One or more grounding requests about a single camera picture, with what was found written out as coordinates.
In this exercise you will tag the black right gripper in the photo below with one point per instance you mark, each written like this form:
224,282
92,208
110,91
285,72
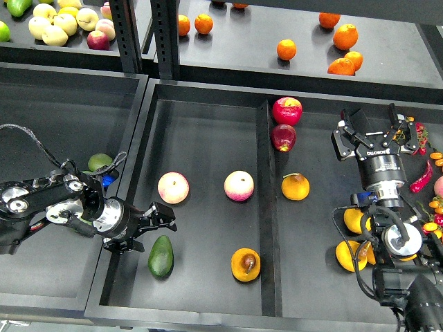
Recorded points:
377,153

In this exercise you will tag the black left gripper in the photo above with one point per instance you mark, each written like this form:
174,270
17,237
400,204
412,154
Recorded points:
119,221

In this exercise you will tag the dark green avocado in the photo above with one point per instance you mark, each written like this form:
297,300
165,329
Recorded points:
161,257

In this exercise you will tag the yellow pear with brown stem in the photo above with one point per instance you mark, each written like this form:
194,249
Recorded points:
245,265

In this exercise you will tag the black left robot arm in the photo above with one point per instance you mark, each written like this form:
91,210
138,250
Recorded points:
74,199

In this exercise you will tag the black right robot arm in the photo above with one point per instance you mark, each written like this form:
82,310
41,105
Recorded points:
407,275

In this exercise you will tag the green avocado top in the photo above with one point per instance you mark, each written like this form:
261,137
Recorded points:
98,161

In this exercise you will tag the yellow pear upper right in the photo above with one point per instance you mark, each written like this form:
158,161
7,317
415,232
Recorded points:
352,219

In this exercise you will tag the yellow pear near divider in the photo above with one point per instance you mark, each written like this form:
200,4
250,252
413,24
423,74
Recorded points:
295,187

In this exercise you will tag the yellow pear lower middle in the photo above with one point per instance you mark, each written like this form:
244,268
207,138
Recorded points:
367,253

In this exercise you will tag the yellow pear lower left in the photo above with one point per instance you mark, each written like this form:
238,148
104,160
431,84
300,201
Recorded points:
344,252

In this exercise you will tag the yellow pear lower right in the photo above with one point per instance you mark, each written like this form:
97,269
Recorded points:
408,258

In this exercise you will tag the cherry tomato bunch top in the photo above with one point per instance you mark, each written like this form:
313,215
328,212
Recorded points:
420,138

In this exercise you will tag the cherry tomato bunch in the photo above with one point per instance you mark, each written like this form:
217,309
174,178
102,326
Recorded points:
432,217
420,138

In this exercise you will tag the pink yellow peach left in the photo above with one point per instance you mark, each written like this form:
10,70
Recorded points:
173,187

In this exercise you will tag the pink yellow peach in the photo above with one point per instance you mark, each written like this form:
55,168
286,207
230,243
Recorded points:
239,185
173,187

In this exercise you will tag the orange cherry tomatoes pair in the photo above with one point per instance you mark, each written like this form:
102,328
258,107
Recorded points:
437,158

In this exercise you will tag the red chili pepper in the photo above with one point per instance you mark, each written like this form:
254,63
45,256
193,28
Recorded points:
423,180

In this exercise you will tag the orange on shelf front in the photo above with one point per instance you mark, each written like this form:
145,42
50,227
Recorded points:
342,66

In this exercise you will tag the orange on shelf right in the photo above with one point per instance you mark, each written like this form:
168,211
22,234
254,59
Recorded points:
356,58

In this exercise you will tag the pink peach right edge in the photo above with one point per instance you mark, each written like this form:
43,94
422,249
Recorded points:
438,187

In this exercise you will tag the bright red apple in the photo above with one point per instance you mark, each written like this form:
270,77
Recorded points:
287,111

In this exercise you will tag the dark red apple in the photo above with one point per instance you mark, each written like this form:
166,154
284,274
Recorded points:
283,137

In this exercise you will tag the large orange on shelf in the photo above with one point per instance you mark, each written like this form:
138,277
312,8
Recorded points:
345,37

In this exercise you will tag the cherry tomato bunch bottom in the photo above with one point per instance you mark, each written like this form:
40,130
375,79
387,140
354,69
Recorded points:
432,217

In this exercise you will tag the pink yellow peach right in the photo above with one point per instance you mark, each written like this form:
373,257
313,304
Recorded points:
239,185

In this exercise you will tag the orange on shelf top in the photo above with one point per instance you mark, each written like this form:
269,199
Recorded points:
328,20

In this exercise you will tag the orange on shelf middle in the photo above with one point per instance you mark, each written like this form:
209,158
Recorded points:
286,49

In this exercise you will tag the black centre tray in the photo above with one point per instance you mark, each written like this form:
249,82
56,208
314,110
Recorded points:
207,132

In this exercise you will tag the black tray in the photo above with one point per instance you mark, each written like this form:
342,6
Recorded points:
75,113
207,132

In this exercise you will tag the black left tray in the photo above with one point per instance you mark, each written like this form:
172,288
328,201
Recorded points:
75,113

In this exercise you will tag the red apple on shelf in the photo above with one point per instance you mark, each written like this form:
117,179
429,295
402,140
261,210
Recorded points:
98,40

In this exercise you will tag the pink peach on shelf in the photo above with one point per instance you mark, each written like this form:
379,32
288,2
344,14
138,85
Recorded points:
107,27

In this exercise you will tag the orange on shelf left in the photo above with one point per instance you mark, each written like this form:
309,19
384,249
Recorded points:
183,25

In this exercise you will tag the pale yellow apple front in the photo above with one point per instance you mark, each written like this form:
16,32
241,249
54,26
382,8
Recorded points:
54,36

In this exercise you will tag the pale yellow apple right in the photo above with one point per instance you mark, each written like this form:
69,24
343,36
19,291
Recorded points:
87,19

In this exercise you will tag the pale yellow apple middle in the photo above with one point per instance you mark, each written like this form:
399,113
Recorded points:
66,22

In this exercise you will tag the pale yellow apple left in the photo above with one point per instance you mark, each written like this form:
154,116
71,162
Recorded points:
37,26

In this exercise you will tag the black shelf post right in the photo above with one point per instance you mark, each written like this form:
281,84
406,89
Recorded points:
165,26

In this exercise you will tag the black shelf post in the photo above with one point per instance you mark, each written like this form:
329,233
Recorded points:
165,26
124,18

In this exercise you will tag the black shelf post left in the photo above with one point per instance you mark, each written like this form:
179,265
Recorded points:
124,18

